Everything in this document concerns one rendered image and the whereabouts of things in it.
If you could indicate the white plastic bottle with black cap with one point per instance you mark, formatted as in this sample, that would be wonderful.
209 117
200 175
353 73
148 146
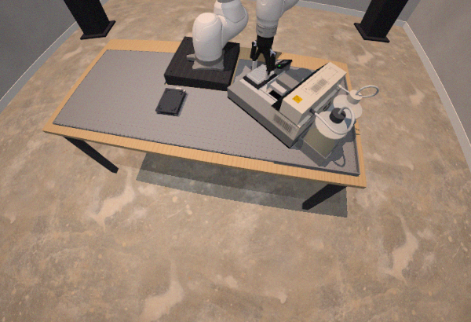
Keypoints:
320 137

